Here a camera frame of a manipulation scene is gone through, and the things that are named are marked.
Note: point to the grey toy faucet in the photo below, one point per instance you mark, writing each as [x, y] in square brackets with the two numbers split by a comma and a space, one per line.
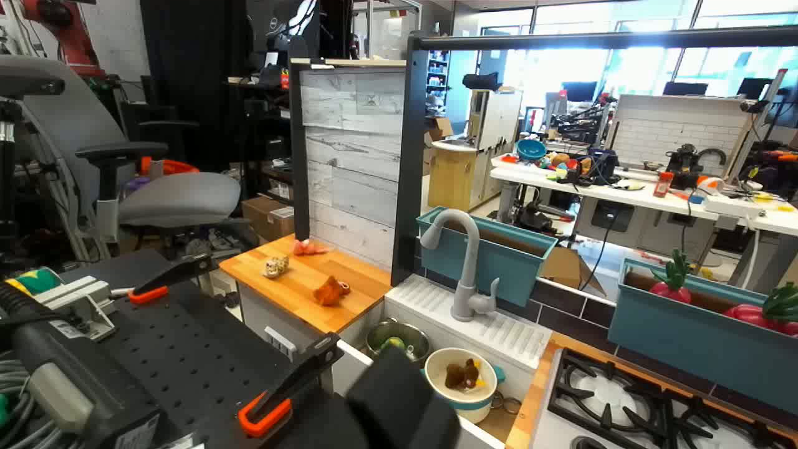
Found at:
[469, 265]

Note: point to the white black Franka robot arm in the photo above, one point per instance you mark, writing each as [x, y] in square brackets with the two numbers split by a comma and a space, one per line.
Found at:
[401, 407]

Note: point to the wooden cabinet with white top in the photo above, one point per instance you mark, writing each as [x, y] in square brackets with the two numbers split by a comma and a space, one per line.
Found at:
[453, 179]

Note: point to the grey wood backsplash panel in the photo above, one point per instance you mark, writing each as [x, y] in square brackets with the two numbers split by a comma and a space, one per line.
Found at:
[352, 166]

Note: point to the pink toy food piece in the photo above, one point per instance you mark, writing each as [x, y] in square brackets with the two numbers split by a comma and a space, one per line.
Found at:
[308, 249]

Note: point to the orange toy food piece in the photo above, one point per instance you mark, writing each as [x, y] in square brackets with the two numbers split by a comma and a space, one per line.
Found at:
[332, 294]

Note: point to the empty teal planter box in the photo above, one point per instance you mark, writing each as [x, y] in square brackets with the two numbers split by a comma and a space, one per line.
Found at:
[500, 257]

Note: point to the metal bowl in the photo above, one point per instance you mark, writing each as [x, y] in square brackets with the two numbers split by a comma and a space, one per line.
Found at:
[398, 341]

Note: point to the wooden countertop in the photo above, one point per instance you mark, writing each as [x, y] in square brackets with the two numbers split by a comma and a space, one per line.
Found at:
[301, 289]

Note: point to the spotted cream toy piece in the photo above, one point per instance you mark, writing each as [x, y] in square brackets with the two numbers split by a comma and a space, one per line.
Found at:
[275, 265]

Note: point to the cardboard box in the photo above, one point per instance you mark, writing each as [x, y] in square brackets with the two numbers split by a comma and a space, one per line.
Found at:
[268, 219]

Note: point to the white toy kitchen sink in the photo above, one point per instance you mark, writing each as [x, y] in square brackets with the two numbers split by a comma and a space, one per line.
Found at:
[500, 328]

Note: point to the blue bowl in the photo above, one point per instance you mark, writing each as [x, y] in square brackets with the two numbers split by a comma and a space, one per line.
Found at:
[533, 151]

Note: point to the brown item in bowl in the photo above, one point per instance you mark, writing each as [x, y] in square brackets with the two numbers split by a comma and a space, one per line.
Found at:
[462, 375]

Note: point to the cream bowl with teal rim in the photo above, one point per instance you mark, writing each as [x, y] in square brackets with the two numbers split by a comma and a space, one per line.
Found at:
[462, 391]

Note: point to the white desk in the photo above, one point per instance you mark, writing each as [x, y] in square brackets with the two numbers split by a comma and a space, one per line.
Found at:
[599, 194]

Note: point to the grey office chair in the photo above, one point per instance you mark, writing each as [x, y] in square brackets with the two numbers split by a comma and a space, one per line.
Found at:
[166, 200]

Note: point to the black perforated table board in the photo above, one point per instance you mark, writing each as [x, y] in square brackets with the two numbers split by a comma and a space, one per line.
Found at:
[184, 357]

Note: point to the red toy radish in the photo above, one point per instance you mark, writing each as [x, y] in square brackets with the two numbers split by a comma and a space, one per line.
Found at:
[763, 312]
[675, 284]

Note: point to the white brick panel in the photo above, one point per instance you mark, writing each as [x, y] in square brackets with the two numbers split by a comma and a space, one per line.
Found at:
[681, 129]

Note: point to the toy gas stove top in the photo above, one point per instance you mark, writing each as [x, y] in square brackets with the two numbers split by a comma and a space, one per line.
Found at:
[657, 407]

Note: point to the teal planter box with radishes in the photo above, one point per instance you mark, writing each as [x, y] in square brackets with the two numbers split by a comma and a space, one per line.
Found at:
[707, 345]

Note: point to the green yellow button box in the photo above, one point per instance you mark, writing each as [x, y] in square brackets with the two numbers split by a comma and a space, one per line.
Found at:
[38, 280]

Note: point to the black metal frame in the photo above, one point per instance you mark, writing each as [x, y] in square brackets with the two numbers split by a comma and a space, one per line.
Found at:
[409, 166]

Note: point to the black panel edge post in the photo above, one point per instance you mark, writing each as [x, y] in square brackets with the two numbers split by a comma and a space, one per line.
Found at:
[297, 151]

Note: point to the white metal bracket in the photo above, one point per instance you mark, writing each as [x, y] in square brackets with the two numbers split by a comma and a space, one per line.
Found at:
[79, 305]

